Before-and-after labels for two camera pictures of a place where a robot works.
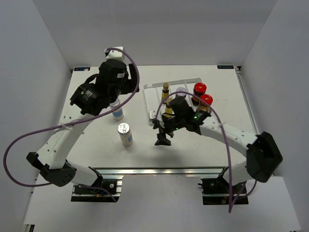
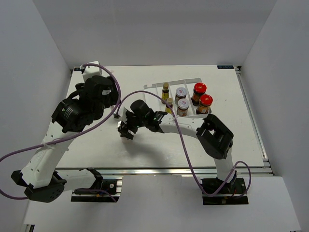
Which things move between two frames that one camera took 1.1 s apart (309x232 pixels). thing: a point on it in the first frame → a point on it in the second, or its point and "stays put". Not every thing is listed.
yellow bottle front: [165, 93] stays put
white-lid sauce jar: [180, 94] stays put
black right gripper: [162, 139] → [124, 127]
